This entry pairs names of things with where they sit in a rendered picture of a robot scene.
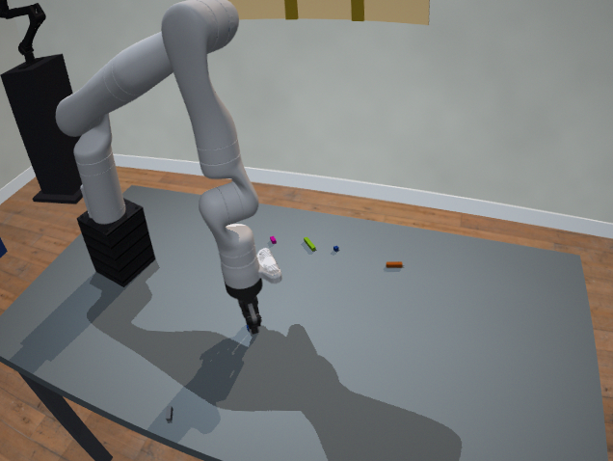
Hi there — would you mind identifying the lime green rod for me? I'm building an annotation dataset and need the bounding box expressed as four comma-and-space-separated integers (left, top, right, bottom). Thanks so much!
304, 237, 316, 251

